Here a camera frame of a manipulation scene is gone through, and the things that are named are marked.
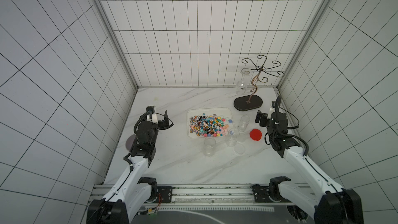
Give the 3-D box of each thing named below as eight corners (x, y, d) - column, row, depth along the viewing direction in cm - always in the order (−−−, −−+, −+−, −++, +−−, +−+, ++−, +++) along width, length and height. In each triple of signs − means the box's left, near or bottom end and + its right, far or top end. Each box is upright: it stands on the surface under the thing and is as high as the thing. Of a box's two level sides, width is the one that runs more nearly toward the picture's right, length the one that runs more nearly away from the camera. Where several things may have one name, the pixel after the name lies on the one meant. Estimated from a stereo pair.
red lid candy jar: (203, 156, 87) (203, 147, 78) (203, 146, 91) (203, 137, 82) (214, 156, 87) (216, 147, 78) (214, 146, 91) (215, 137, 82)
